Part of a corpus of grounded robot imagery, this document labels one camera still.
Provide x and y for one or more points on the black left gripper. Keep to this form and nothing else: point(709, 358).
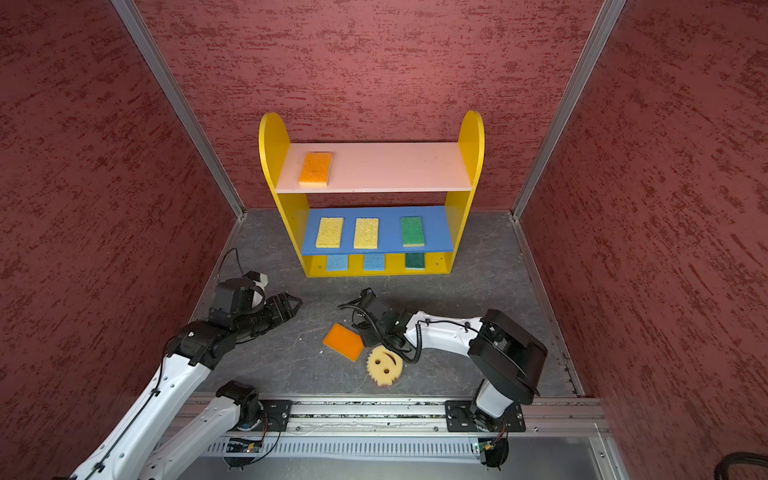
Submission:
point(278, 315)

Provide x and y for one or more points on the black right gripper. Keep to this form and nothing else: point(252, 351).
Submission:
point(367, 336)

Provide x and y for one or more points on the orange sponge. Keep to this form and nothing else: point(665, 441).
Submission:
point(315, 171)
point(344, 341)

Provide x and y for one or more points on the yellow smiley face sponge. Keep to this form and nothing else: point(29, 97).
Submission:
point(384, 367)

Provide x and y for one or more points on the blue sponge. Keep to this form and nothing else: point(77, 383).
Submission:
point(337, 263)
point(374, 262)

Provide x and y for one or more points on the dark green scrub sponge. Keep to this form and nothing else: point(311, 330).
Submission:
point(415, 261)

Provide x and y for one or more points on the light green sponge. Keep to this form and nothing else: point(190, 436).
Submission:
point(412, 232)

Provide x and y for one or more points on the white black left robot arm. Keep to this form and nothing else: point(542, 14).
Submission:
point(241, 312)

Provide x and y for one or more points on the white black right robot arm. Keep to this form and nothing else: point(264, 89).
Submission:
point(509, 358)

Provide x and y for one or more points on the yellow shelf pink blue boards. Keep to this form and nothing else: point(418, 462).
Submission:
point(452, 169)

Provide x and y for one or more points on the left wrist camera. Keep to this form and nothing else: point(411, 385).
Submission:
point(259, 282)

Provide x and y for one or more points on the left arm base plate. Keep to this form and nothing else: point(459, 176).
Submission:
point(276, 415)

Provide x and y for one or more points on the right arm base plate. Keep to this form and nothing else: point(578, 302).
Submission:
point(463, 416)

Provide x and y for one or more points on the aluminium rail frame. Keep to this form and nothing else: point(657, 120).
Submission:
point(405, 429)

